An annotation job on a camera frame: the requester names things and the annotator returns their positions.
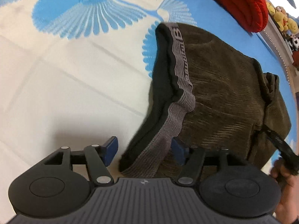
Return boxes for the panda plush toy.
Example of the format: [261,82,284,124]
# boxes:
[288,37,299,52]

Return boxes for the dark brown corduroy pants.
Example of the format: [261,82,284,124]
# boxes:
[119,23,291,178]

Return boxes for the yellow plush toy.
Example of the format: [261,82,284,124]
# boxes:
[266,1,298,36]

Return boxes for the red folded blanket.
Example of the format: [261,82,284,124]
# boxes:
[215,0,268,33]

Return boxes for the person's right hand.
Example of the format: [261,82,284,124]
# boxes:
[270,158,298,223]

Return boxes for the blue white patterned bed sheet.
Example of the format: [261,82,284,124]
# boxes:
[1,0,298,223]

